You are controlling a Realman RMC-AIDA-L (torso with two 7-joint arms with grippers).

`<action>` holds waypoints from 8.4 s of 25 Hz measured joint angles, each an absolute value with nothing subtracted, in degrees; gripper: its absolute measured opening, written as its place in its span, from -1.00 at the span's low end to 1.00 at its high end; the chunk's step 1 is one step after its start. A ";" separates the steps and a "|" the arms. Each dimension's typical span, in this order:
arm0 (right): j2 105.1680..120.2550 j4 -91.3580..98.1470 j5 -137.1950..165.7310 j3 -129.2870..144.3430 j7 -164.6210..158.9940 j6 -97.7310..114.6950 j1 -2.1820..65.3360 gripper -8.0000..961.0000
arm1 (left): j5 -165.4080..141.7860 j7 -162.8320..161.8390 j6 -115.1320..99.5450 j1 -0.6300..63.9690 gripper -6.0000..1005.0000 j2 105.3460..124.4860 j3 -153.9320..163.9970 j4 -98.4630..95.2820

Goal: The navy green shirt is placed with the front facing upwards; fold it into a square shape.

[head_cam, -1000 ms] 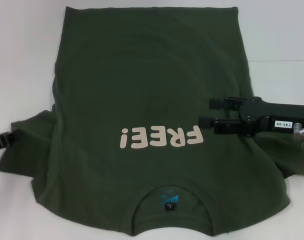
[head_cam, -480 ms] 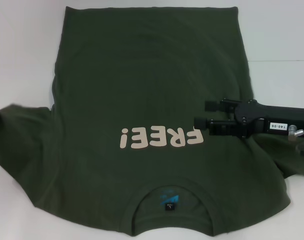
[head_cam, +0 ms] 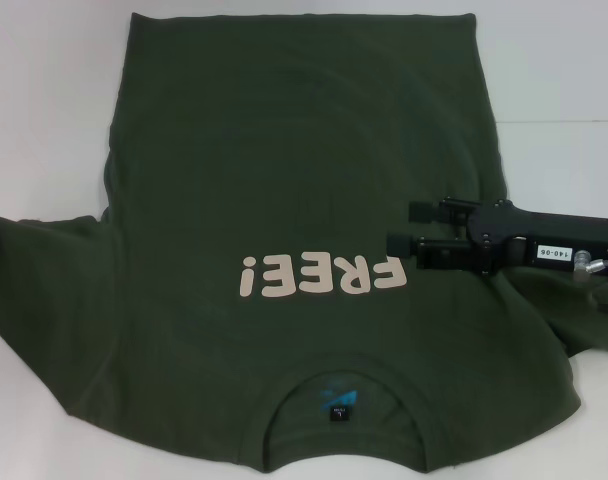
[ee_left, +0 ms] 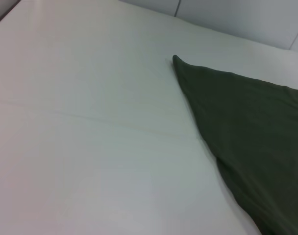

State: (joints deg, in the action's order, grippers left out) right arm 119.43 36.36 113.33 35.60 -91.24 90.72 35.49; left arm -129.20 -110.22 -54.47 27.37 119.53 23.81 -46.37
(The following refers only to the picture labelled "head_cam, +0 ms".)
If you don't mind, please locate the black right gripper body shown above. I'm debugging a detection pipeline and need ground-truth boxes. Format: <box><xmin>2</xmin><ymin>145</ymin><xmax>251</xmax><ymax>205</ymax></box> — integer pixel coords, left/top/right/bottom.
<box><xmin>465</xmin><ymin>198</ymin><xmax>608</xmax><ymax>277</ymax></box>

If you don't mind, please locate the dark green FREE t-shirt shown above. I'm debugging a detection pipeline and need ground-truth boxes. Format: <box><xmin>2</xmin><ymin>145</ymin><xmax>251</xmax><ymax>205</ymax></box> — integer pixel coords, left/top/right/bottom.
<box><xmin>0</xmin><ymin>10</ymin><xmax>608</xmax><ymax>474</ymax></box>

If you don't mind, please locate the right arm cable with plug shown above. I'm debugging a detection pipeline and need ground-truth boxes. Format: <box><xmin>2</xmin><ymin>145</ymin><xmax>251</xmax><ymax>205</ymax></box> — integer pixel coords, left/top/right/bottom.
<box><xmin>572</xmin><ymin>251</ymin><xmax>608</xmax><ymax>318</ymax></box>

